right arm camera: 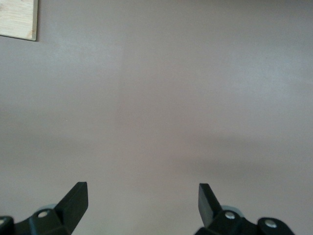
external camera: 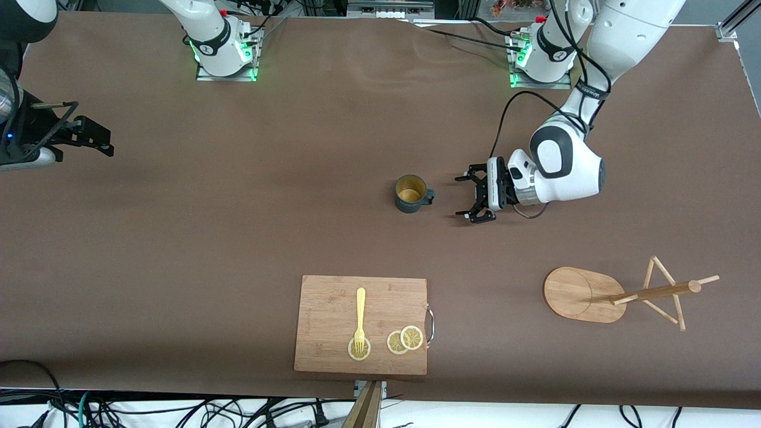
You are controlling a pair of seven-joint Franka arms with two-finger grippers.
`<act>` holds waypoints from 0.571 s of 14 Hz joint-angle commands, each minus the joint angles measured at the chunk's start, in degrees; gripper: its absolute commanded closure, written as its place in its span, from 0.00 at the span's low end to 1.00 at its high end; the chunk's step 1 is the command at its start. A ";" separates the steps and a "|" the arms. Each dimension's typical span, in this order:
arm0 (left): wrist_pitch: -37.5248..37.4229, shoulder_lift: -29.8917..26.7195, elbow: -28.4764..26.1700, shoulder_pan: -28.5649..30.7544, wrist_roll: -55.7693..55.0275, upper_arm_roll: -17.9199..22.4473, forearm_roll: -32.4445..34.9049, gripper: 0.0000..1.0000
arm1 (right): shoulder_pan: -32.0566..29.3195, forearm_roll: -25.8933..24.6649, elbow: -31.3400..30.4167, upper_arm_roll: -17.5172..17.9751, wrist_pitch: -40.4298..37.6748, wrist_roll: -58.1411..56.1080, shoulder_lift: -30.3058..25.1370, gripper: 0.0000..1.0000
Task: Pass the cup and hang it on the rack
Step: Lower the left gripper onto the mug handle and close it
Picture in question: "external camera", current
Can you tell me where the teal cup yellow inside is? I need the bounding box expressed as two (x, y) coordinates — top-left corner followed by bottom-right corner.
(395, 174), (436, 213)

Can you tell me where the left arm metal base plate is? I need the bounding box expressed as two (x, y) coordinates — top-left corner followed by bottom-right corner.
(507, 33), (573, 90)

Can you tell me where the white power strip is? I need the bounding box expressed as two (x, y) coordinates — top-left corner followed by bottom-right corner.
(347, 0), (436, 20)

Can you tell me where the black table cable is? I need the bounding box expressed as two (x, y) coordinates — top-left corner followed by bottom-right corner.
(425, 27), (524, 51)

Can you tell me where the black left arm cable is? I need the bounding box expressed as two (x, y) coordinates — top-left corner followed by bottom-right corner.
(492, 89), (574, 158)

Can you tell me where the bamboo cutting board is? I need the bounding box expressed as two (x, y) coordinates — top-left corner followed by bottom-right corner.
(294, 275), (435, 376)

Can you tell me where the yellow plastic fork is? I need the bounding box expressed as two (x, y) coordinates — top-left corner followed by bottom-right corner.
(353, 288), (367, 353)

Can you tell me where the wooden mug rack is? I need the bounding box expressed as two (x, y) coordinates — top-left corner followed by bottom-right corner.
(543, 256), (721, 332)

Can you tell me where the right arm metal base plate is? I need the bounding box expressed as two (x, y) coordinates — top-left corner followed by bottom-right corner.
(195, 27), (262, 82)

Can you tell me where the wooden camera stand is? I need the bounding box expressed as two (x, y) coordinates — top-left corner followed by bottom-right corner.
(342, 380), (387, 428)

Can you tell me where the black looped cable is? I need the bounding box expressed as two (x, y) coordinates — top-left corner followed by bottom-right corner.
(0, 359), (67, 417)

